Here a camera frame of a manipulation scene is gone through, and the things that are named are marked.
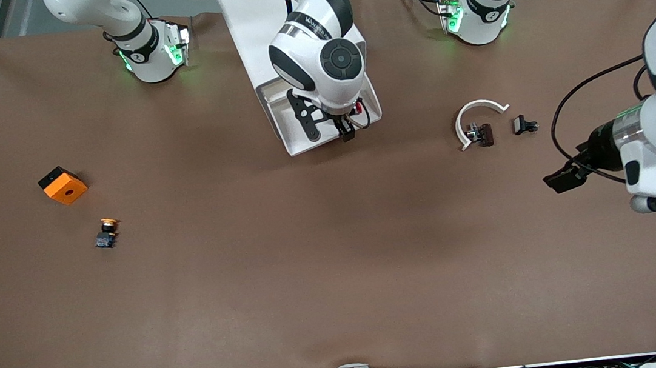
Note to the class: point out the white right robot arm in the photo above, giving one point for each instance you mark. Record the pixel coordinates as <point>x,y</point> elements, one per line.
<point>313,45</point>

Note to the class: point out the orange and black box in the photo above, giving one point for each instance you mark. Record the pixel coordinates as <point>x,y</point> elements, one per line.
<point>66,190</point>

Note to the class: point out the white drawer cabinet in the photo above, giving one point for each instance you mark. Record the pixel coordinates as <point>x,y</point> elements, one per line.
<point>251,33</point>

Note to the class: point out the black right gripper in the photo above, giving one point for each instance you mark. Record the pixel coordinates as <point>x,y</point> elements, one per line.
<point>346,126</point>

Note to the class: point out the white curved plastic piece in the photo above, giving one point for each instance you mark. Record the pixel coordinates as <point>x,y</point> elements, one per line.
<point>478,103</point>

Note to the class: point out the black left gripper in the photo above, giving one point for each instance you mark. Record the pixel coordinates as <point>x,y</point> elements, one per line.
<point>601,151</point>

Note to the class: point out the brown table mat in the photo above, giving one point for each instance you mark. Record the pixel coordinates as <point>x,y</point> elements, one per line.
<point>337,268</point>

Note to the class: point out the red push button switch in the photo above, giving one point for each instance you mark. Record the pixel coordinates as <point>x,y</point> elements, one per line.
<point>360,107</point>

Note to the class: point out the dark brown small component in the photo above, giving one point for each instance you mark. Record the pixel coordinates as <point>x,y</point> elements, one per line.
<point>486,134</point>

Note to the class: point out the small black component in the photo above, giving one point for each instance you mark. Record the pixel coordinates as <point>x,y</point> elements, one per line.
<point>520,124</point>

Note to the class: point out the yellow push button switch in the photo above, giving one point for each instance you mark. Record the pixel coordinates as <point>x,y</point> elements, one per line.
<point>106,239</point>

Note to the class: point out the white plastic drawer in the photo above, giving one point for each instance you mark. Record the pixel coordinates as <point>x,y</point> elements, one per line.
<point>323,142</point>

